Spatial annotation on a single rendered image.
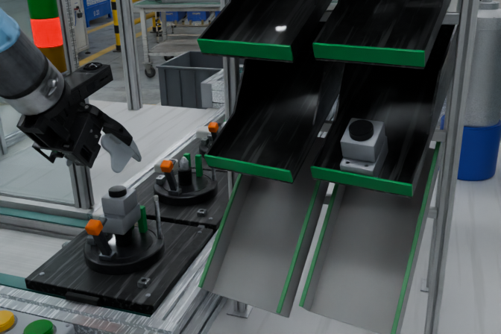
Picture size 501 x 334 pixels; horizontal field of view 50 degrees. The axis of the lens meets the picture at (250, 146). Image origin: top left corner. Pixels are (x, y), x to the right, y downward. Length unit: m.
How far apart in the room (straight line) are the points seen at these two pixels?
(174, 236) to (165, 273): 0.12
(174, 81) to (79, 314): 2.18
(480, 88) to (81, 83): 1.02
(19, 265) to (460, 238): 0.91
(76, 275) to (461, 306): 0.68
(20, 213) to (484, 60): 1.15
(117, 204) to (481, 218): 0.85
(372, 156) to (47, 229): 0.76
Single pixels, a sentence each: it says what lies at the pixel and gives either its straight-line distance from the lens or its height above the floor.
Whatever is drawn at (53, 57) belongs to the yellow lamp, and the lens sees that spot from 1.06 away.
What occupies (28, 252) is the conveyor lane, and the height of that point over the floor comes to 0.92.
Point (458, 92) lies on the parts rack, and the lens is 0.77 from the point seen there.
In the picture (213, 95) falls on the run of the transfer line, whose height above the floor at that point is 0.91.
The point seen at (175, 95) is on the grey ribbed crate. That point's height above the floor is 0.69.
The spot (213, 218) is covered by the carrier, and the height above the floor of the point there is 0.97.
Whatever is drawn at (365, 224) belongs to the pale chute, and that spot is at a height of 1.09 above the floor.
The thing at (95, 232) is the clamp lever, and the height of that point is 1.06.
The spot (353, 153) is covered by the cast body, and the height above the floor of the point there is 1.24.
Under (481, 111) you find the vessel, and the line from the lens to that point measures 1.51.
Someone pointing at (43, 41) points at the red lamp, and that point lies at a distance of 1.06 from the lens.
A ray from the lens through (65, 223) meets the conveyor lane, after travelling 1.19.
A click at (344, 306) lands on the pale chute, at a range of 0.80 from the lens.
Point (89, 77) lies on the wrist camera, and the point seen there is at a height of 1.30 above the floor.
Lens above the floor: 1.49
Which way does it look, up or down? 21 degrees down
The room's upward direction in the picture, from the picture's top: 2 degrees counter-clockwise
